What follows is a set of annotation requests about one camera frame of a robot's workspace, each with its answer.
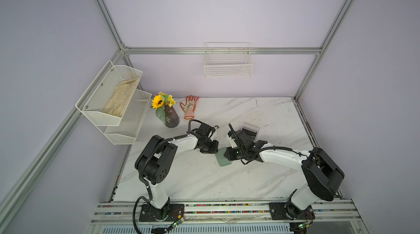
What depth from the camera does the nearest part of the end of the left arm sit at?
73 centimetres

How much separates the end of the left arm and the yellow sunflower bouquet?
0.71 ft

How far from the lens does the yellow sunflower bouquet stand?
2.81ft
